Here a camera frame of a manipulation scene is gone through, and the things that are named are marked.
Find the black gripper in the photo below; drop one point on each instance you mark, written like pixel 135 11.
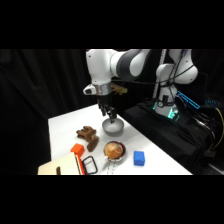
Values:
pixel 103 99

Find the brown plush deer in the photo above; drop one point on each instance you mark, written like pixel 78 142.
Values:
pixel 88 135

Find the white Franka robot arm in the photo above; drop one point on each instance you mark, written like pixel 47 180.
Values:
pixel 100 63

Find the grey metal bowl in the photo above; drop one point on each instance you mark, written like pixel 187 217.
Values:
pixel 112 128

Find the brown round ball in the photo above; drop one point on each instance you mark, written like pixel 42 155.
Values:
pixel 114 150

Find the orange block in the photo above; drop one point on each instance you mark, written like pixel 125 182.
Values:
pixel 77 149

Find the blue block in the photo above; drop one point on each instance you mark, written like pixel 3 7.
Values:
pixel 139 158

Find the black covered robot stand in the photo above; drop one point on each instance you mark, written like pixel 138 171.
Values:
pixel 160 133

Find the wooden cutting board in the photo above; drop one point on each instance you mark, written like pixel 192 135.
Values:
pixel 60 165

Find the black curtain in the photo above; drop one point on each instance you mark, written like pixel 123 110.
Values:
pixel 33 100

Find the blue-lit device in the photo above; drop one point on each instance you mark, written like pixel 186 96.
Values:
pixel 188 100

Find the tan wrist mount piece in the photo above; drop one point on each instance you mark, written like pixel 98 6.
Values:
pixel 119 89

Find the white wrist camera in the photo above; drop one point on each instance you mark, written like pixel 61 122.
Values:
pixel 89 89

